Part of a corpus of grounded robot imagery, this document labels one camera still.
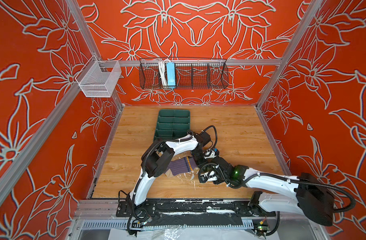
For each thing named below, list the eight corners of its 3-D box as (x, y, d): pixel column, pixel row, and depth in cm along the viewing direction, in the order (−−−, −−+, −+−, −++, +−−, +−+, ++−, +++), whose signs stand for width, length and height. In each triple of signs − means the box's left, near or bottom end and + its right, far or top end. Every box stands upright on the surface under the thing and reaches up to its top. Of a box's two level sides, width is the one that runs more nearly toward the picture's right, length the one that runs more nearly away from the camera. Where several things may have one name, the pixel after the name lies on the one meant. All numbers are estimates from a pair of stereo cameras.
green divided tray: (156, 140, 101) (154, 134, 96) (159, 115, 116) (158, 109, 110) (190, 140, 101) (191, 134, 95) (189, 115, 116) (189, 109, 110)
